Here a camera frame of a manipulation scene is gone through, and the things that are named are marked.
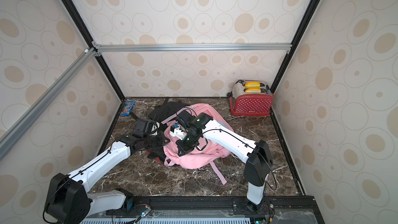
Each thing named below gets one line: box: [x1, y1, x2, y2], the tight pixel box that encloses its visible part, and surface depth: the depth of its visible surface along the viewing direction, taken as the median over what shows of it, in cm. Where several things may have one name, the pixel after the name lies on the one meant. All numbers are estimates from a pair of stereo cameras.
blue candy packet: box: [121, 101, 135, 116], surface depth 115 cm
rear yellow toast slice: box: [244, 81, 261, 89], surface depth 102 cm
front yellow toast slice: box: [245, 87, 262, 94], surface depth 99 cm
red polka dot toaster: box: [226, 79, 274, 117], surface depth 102 cm
